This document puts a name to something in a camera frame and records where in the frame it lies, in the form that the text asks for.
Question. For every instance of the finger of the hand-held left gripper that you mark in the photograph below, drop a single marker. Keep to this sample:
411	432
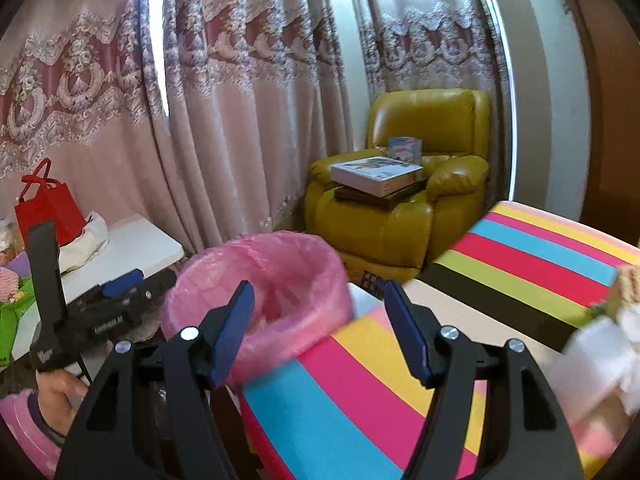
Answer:
150	292
122	282

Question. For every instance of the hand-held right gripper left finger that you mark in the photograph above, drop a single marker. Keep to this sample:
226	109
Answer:
231	332

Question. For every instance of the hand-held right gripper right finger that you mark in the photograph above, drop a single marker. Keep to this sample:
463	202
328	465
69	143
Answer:
407	335

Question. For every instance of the pink trash bag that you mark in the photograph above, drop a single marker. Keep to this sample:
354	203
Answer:
300	260

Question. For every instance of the white foam block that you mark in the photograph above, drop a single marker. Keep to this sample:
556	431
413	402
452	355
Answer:
595	360

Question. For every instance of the person's left forearm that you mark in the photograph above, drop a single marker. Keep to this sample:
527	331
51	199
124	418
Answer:
20	422

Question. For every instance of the person's left hand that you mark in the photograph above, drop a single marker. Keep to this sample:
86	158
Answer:
57	395

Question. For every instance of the green cloth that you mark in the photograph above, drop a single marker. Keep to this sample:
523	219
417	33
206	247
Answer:
12	325

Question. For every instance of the white low table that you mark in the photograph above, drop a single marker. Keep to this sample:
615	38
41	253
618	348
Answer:
142	245

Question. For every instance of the white cloth bag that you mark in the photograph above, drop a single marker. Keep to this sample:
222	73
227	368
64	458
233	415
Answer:
91	240

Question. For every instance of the red gift bag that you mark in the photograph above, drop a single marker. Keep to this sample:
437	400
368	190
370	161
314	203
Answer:
50	210

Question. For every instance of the yellow leather armchair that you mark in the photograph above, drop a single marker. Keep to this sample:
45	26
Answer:
400	232

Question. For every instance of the rainbow striped tablecloth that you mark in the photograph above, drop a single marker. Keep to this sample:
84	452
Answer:
500	260

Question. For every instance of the dark brown wooden box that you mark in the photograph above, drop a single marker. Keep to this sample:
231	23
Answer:
382	200

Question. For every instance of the large white book box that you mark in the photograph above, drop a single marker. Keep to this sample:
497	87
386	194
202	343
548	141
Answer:
375	179

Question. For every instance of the small blue box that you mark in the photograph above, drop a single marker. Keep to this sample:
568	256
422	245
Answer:
405	150

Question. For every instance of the beige lace patterned curtain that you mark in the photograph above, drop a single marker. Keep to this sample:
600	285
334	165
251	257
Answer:
90	100
280	110

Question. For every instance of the brown wooden door frame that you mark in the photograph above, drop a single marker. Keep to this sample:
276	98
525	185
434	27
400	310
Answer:
610	85

